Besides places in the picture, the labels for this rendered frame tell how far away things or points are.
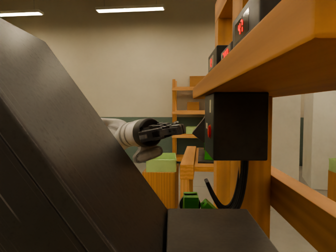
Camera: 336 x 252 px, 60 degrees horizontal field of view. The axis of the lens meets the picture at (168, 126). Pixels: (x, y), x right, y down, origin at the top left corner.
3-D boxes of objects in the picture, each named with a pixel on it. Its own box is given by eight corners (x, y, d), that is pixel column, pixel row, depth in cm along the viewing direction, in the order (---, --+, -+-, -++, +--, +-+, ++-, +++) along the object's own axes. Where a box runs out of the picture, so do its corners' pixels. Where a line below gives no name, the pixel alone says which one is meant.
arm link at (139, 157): (164, 154, 81) (152, 154, 86) (154, 115, 80) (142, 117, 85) (137, 164, 76) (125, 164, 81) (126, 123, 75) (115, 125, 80)
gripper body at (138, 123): (126, 123, 76) (146, 119, 68) (152, 116, 81) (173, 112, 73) (133, 150, 76) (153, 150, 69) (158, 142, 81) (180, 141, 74)
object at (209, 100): (211, 160, 64) (211, 92, 63) (203, 150, 81) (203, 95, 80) (268, 161, 64) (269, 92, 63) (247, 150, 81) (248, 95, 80)
